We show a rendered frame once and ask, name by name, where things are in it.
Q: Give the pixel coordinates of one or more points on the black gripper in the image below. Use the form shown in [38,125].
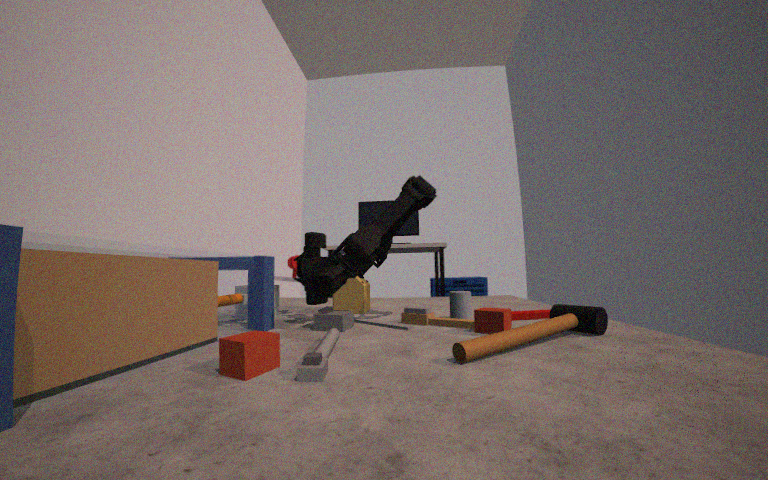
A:
[314,241]

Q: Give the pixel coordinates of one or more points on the black-headed mallet with wooden handle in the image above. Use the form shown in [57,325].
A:
[584,319]

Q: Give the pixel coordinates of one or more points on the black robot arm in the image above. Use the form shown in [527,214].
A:
[367,244]

